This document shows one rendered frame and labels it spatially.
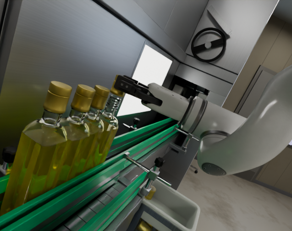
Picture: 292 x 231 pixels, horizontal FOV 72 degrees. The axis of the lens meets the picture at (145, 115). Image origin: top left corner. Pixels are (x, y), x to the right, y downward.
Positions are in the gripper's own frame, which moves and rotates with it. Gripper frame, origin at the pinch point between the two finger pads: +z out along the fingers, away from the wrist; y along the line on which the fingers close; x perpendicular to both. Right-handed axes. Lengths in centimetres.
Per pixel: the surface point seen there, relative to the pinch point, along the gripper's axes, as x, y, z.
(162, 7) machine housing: -28.4, -40.1, 7.3
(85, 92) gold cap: 2.7, 12.9, 3.5
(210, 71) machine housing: -17, -92, -27
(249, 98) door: -20, -361, -147
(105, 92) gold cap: 2.5, 6.7, 2.0
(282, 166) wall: 79, -391, -284
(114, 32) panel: -10.5, -11.2, 11.3
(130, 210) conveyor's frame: 30.6, 0.2, -14.0
